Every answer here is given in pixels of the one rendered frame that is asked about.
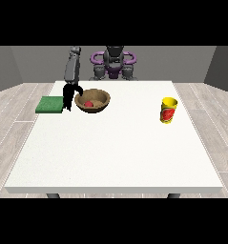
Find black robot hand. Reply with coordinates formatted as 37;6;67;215
62;81;85;112

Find green square pad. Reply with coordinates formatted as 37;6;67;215
34;96;65;114

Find brown wooden bowl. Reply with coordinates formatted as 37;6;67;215
73;88;112;114

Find yellow cup with melon print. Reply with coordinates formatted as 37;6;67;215
159;96;178;125

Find grey robot trunk purple rings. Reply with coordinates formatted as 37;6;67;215
88;46;139;82

